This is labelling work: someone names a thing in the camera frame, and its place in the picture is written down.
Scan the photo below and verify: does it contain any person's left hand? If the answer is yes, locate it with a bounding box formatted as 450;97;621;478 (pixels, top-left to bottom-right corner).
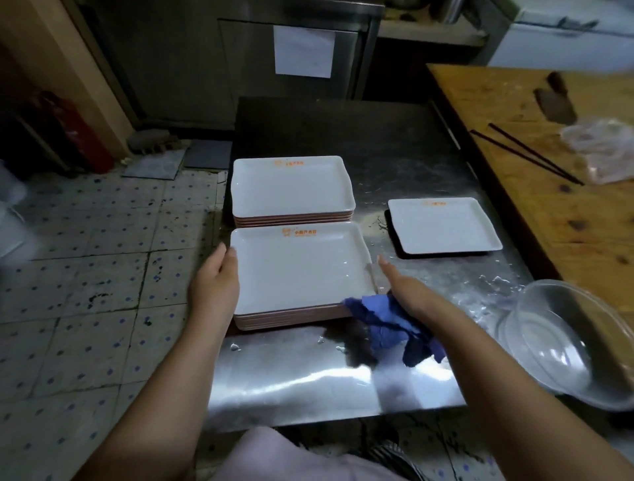
188;241;240;338

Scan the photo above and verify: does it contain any person's left forearm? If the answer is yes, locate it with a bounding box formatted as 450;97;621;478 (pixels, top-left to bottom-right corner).
74;322;234;481

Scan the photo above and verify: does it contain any steel cleaver with dark handle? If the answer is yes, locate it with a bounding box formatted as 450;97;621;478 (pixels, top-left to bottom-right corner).
533;71;578;126

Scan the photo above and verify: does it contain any blue cloth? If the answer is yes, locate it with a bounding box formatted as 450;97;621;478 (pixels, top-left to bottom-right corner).
344;295;446;367

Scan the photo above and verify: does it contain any white chest freezer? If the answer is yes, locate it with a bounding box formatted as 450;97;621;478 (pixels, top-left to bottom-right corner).
487;0;634;73

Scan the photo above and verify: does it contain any dark grey tile piece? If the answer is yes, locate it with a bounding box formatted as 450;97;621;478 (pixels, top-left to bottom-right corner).
183;140;234;170

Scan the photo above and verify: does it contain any crumpled clear plastic bag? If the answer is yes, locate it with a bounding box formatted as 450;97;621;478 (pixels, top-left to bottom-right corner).
559;118;634;185

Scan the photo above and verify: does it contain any person's right forearm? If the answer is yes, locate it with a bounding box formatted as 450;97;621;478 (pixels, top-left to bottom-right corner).
431;307;634;481

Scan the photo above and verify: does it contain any steel jug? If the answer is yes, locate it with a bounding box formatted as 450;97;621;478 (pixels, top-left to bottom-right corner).
438;0;469;23

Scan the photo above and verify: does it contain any wooden table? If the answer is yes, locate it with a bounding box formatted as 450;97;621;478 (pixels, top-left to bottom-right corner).
427;63;634;357

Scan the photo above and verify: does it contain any beige side counter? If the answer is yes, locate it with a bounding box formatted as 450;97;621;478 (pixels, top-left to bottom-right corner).
378;9;489;48

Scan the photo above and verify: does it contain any white rectangular plate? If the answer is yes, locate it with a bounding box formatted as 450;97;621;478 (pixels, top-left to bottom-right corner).
230;221;378;316
388;197;504;256

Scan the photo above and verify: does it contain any black chopstick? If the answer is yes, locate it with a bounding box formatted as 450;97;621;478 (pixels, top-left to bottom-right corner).
489;122;585;186
469;129;583;186

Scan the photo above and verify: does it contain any grey brick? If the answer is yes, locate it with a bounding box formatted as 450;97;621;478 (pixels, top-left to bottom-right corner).
127;129;182;155

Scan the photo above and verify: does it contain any striped garment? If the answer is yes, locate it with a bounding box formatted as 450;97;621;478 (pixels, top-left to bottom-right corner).
369;441;432;481

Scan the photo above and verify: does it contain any white paper sheet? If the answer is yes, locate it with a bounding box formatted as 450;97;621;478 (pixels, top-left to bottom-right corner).
273;25;336;79

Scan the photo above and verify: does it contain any loose light floor tile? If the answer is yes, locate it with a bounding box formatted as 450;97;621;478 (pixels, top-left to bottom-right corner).
121;148;187;180

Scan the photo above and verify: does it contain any clear glass bowl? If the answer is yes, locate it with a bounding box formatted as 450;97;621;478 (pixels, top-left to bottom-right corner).
497;279;634;412

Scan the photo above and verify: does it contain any stainless steel cabinet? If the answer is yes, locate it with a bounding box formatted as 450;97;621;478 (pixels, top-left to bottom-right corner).
74;0;386;131

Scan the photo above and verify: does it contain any steel work table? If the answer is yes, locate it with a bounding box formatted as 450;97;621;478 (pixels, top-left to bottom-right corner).
205;96;615;432

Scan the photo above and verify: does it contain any red fire extinguisher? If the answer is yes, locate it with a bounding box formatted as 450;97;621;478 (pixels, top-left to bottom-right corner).
37;91;115;174

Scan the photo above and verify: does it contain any person's right hand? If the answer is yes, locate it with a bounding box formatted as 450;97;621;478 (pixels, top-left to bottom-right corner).
378;255;464;328

